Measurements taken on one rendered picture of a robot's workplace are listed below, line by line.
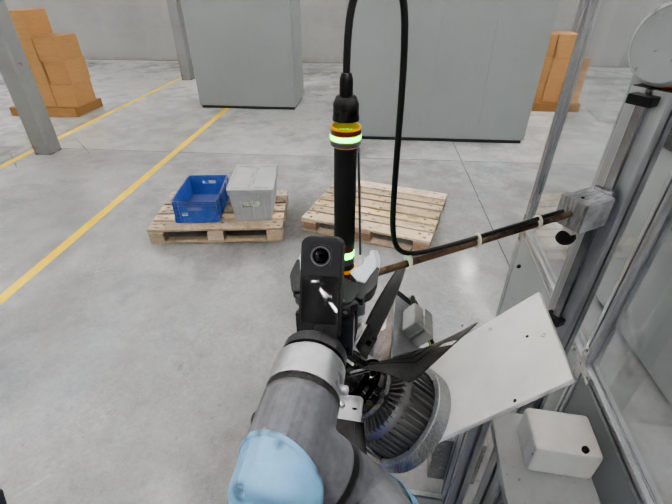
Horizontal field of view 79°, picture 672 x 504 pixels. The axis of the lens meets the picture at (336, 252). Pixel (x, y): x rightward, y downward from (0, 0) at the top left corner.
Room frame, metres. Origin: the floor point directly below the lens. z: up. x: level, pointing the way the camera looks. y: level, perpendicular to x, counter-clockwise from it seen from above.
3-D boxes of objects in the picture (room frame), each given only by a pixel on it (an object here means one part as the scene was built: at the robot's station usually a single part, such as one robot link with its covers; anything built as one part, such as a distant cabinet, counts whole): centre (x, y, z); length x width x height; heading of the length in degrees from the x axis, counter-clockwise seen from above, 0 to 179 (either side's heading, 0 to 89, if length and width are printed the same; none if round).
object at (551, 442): (0.66, -0.62, 0.92); 0.17 x 0.16 x 0.11; 81
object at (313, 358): (0.28, 0.03, 1.64); 0.08 x 0.05 x 0.08; 80
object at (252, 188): (3.52, 0.76, 0.31); 0.60 x 0.42 x 0.33; 2
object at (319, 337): (0.36, 0.01, 1.63); 0.12 x 0.08 x 0.09; 170
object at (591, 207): (0.84, -0.58, 1.54); 0.10 x 0.07 x 0.09; 116
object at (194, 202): (3.51, 1.27, 0.25); 0.60 x 0.41 x 0.22; 2
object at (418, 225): (3.58, -0.42, 0.07); 1.20 x 1.00 x 0.15; 69
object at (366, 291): (0.41, -0.03, 1.66); 0.09 x 0.05 x 0.02; 148
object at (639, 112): (0.86, -0.62, 1.48); 0.05 x 0.03 x 0.62; 26
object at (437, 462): (0.73, -0.38, 0.73); 0.15 x 0.09 x 0.22; 81
